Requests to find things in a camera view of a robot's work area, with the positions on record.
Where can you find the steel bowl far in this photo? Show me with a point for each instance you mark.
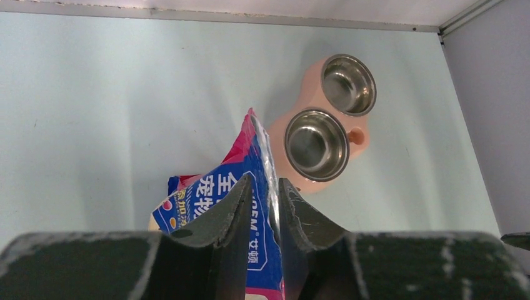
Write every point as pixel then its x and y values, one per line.
pixel 348 85

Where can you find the pet food bag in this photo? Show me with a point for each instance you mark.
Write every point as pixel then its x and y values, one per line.
pixel 190 196

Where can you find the steel bowl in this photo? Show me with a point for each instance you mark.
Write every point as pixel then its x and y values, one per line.
pixel 348 85
pixel 316 145

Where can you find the pink double bowl stand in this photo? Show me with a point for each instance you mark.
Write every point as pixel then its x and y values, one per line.
pixel 312 96

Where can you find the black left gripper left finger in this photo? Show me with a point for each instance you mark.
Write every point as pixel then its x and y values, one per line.
pixel 205 259

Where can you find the steel bowl near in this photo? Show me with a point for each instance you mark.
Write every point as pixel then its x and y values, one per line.
pixel 316 145

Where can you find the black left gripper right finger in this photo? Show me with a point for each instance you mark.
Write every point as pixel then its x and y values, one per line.
pixel 322 260

